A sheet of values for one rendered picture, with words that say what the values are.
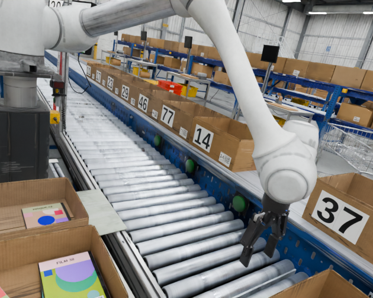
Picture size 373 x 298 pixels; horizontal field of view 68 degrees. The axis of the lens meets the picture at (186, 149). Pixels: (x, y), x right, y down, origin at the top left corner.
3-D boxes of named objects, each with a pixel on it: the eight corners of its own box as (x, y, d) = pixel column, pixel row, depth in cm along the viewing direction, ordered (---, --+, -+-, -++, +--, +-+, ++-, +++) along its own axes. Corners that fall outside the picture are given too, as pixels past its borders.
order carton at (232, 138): (187, 143, 162) (193, 116, 157) (224, 143, 179) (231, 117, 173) (231, 172, 132) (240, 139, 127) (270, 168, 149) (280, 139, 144)
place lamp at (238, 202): (230, 206, 123) (234, 193, 120) (232, 206, 123) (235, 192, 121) (240, 215, 117) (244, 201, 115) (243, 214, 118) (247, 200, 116)
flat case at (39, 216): (29, 246, 81) (29, 242, 81) (21, 211, 95) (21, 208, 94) (77, 235, 89) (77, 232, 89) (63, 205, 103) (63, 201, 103)
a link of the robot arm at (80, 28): (25, 10, 105) (69, 20, 125) (35, 54, 109) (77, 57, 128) (216, -62, 73) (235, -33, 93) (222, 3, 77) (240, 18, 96)
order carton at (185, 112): (157, 123, 192) (161, 100, 186) (191, 125, 209) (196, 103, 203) (187, 143, 162) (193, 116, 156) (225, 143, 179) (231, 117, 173)
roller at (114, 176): (88, 182, 133) (89, 173, 132) (178, 174, 163) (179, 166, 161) (91, 187, 129) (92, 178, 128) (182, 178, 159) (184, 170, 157)
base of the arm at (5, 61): (1, 73, 85) (0, 54, 83) (-17, 61, 98) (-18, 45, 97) (61, 77, 98) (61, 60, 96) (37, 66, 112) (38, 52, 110)
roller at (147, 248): (128, 243, 94) (134, 245, 89) (237, 217, 123) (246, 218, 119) (130, 259, 93) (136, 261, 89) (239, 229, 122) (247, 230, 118)
